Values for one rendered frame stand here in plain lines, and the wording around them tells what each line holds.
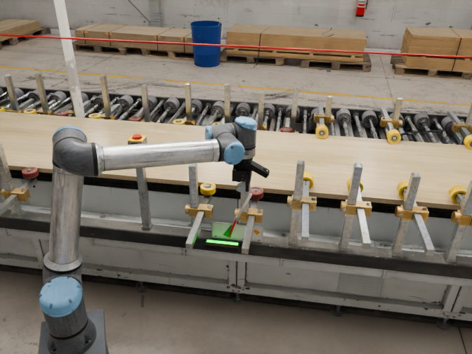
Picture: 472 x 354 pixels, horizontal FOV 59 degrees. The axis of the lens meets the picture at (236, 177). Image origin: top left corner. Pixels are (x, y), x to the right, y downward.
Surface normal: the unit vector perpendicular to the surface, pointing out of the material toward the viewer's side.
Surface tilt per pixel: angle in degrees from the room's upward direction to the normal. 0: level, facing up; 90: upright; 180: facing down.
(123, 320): 0
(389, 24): 90
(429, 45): 90
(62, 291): 5
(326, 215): 90
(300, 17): 90
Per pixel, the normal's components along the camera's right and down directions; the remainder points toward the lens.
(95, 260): -0.17, 0.50
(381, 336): 0.01, -0.87
